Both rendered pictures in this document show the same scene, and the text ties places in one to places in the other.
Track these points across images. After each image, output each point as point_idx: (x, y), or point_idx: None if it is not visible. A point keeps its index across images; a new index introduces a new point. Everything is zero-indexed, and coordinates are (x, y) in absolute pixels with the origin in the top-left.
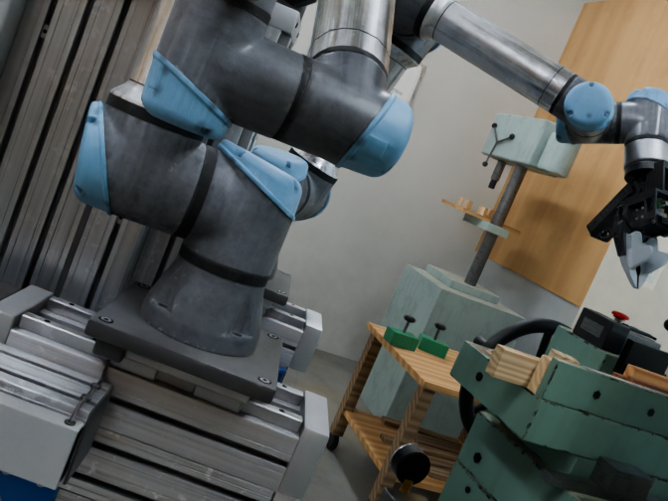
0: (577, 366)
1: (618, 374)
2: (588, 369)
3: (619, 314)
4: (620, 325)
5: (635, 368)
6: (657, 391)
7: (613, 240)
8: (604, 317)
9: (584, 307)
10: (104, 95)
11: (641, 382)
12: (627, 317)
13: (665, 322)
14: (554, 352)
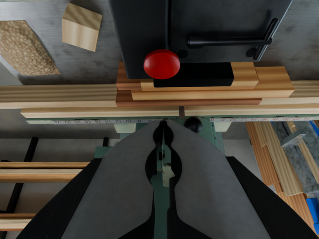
0: (45, 123)
1: (120, 87)
2: (55, 123)
3: (149, 75)
4: (143, 78)
5: (142, 90)
6: (123, 120)
7: (43, 206)
8: (124, 61)
9: (108, 2)
10: None
11: (125, 106)
12: (164, 78)
13: (184, 125)
14: (61, 35)
